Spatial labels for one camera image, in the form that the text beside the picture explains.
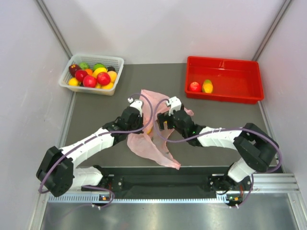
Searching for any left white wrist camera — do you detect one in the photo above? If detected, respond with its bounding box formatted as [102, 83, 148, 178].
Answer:
[128, 97, 143, 114]

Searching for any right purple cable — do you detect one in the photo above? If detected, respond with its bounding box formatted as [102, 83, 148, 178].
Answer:
[153, 98, 283, 208]

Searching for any yellow fruit basket front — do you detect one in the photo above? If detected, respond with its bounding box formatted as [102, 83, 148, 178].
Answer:
[95, 82, 114, 90]

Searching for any white perforated basket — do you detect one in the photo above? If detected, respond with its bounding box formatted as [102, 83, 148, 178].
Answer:
[59, 54, 124, 96]

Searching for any red apple left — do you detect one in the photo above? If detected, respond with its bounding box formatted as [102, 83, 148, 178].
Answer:
[74, 69, 88, 82]

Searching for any dark red fruit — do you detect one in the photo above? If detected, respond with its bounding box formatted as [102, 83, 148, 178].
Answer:
[69, 64, 82, 77]

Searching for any pink plastic bag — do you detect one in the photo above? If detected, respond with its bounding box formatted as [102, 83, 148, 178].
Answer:
[127, 90, 181, 170]

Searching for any dark plum in basket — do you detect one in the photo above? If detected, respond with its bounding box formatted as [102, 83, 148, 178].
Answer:
[107, 66, 116, 72]

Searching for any red apple from bag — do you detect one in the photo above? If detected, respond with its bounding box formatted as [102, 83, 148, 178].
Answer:
[189, 81, 202, 92]

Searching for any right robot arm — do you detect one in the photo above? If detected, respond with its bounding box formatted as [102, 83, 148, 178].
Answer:
[157, 110, 279, 190]

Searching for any red apple right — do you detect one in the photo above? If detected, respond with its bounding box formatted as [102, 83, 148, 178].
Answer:
[96, 72, 111, 86]

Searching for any yellow banana in basket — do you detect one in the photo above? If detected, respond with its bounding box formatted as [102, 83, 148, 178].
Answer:
[92, 67, 107, 78]

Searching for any green yellow mango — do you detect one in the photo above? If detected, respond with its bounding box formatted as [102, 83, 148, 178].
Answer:
[202, 80, 213, 93]

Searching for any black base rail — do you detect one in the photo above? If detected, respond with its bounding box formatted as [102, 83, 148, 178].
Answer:
[54, 165, 283, 199]

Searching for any yellow lemon in basket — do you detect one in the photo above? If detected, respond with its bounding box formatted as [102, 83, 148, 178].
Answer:
[68, 78, 80, 86]

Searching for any red plastic tray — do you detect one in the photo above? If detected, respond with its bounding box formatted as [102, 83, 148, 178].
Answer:
[185, 56, 264, 104]

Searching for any red apple middle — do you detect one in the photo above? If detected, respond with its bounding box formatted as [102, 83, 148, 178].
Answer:
[83, 75, 97, 88]

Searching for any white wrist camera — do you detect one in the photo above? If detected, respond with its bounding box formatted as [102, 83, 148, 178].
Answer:
[165, 96, 182, 116]
[128, 97, 143, 114]

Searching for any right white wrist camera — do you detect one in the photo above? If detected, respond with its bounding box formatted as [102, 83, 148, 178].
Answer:
[165, 96, 182, 116]

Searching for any green lime right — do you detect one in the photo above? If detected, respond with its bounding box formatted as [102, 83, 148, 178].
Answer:
[93, 63, 105, 71]

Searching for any orange fruit in basket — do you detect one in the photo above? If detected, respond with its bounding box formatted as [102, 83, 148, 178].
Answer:
[107, 71, 117, 83]

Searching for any small orange tangerine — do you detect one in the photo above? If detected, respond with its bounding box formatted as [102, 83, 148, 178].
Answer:
[85, 69, 93, 75]

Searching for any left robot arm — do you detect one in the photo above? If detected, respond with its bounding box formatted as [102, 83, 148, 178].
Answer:
[36, 100, 143, 197]

